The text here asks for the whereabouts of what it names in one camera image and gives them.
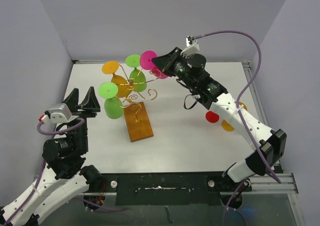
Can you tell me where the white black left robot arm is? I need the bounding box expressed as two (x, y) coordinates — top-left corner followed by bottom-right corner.
(0, 86), (103, 226)

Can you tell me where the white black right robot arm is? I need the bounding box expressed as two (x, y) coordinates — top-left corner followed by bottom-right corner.
(149, 47), (287, 191)

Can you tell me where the pink plastic wine glass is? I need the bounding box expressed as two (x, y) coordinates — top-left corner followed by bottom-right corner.
(139, 50), (168, 79)

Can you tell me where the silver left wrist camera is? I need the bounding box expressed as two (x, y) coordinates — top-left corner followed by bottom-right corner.
(38, 103), (78, 124)

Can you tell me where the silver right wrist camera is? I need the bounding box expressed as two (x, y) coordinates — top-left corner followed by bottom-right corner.
(180, 35), (200, 58)

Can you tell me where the aluminium frame rail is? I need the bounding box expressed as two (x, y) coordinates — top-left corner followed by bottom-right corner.
(241, 60), (300, 194)

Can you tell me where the red plastic wine glass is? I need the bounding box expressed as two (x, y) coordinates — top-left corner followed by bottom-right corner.
(205, 111), (220, 124)

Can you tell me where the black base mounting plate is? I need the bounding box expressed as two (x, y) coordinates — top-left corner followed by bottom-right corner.
(72, 170), (253, 207)

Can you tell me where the green plastic wine glass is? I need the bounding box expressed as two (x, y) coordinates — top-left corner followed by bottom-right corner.
(125, 54), (147, 93)
(98, 82), (124, 120)

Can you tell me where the orange plastic wine glass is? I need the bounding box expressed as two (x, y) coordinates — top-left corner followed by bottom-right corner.
(221, 102), (248, 132)
(101, 60), (131, 98)

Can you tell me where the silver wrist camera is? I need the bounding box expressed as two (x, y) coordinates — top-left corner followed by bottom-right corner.
(38, 103), (78, 124)
(180, 35), (200, 58)

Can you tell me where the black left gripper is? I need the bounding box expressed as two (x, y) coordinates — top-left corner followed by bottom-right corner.
(63, 86), (100, 154)

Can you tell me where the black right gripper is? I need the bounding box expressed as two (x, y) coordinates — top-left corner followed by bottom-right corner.
(152, 47), (196, 90)

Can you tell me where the gold wire wine glass rack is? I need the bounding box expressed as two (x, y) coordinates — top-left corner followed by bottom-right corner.
(117, 65), (159, 143)

